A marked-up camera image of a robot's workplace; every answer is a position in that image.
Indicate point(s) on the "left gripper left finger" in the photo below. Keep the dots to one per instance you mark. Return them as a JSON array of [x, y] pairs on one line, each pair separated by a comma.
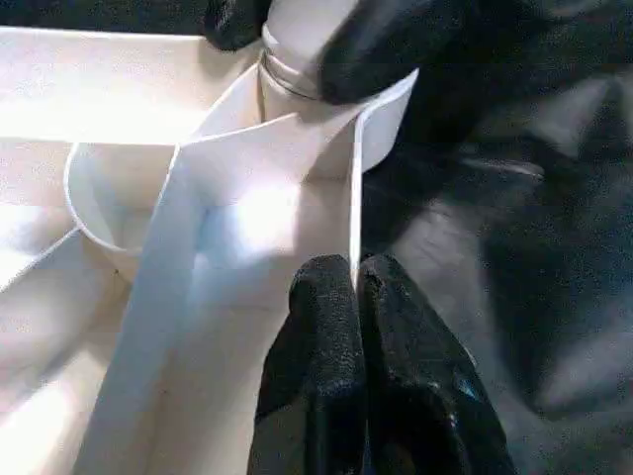
[[316, 371]]

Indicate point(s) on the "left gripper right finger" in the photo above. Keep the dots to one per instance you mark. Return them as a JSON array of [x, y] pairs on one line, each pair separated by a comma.
[[425, 406]]

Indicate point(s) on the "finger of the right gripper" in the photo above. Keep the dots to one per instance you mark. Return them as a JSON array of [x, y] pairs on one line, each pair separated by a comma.
[[386, 54], [232, 25]]

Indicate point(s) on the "white plastic table leg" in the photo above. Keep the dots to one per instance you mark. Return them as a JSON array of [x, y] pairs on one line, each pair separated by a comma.
[[301, 44]]

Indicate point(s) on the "white plastic table top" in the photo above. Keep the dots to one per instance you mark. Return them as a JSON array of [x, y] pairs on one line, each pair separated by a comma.
[[198, 222]]

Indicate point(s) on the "black plastic mat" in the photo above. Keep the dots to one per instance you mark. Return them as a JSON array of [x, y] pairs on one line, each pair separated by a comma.
[[519, 247]]

